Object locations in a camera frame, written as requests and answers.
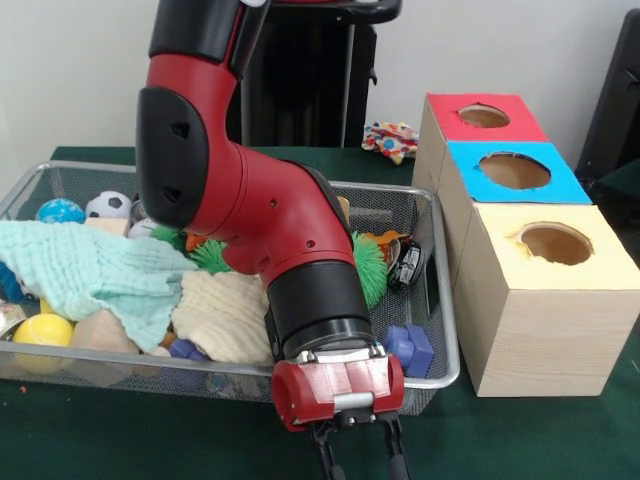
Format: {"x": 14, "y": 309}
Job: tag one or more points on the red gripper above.
{"x": 340, "y": 390}

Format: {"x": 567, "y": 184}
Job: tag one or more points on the colourful packet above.
{"x": 390, "y": 140}

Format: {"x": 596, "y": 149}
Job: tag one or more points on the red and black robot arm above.
{"x": 260, "y": 210}

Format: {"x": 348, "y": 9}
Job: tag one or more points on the wooden box with three holes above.
{"x": 550, "y": 340}

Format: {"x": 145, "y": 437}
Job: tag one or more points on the large green spiky ball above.
{"x": 372, "y": 270}

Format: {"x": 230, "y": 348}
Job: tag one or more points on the cream white cloth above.
{"x": 220, "y": 315}

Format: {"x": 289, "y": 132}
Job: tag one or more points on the dark green tablecloth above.
{"x": 150, "y": 440}

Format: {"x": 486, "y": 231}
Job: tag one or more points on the mint green cloth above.
{"x": 100, "y": 265}

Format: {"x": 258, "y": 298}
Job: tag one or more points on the yellow ball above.
{"x": 44, "y": 330}

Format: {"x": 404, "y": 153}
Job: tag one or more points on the black and white football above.
{"x": 108, "y": 205}

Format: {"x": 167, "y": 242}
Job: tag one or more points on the blue globe ball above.
{"x": 60, "y": 211}

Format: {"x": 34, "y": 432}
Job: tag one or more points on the black upright panel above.
{"x": 620, "y": 100}

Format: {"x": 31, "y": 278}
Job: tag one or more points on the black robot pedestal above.
{"x": 310, "y": 75}

